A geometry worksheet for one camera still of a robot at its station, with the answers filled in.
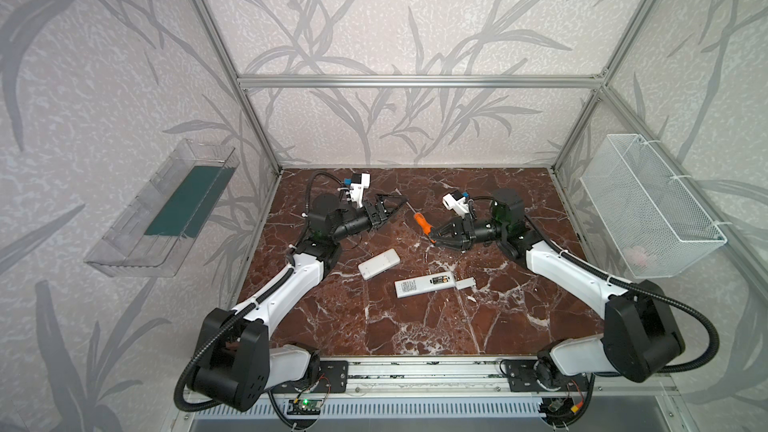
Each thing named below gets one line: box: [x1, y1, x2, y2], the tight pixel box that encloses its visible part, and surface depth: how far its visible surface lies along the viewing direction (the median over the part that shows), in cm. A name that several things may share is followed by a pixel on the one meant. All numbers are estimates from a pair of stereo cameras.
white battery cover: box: [455, 277, 476, 290], surface depth 91 cm
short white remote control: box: [358, 248, 401, 280], surface depth 95 cm
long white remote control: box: [394, 271, 456, 299], surface depth 90 cm
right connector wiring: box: [539, 396, 586, 422], surface depth 73 cm
